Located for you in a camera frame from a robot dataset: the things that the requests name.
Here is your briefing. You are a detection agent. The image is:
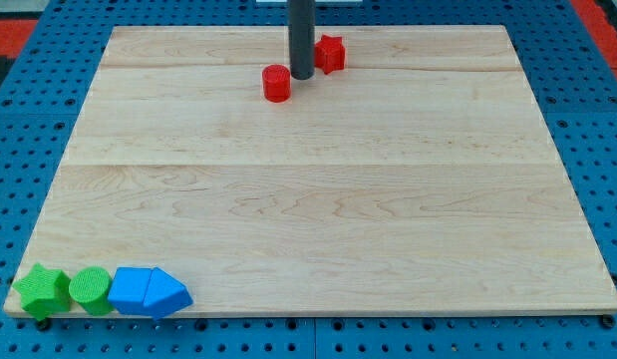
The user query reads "red star block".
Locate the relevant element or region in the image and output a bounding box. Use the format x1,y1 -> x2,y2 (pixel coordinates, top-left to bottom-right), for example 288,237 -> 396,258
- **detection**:
314,34 -> 346,75

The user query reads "green star block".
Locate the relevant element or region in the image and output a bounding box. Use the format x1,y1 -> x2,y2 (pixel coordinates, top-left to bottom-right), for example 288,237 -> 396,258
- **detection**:
13,263 -> 72,321

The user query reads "red cylinder block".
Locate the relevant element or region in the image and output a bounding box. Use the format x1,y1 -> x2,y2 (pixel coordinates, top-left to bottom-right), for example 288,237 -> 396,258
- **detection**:
262,64 -> 291,103

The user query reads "light wooden board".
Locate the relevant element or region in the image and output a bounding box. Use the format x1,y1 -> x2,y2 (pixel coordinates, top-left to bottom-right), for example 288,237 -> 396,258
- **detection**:
17,25 -> 617,318

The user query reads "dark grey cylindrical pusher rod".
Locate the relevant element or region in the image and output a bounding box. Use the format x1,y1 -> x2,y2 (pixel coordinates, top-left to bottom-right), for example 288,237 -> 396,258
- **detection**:
287,0 -> 316,80

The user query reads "blue triangular prism block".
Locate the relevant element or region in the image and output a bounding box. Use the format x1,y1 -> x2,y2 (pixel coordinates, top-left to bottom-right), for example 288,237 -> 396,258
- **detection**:
143,267 -> 192,320

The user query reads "blue cube block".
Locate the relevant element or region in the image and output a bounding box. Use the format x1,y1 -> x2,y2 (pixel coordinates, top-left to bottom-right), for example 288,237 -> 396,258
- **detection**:
108,267 -> 152,316

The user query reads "green cylinder block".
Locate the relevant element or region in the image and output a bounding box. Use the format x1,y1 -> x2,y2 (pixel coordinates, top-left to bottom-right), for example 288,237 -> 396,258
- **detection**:
69,266 -> 114,316

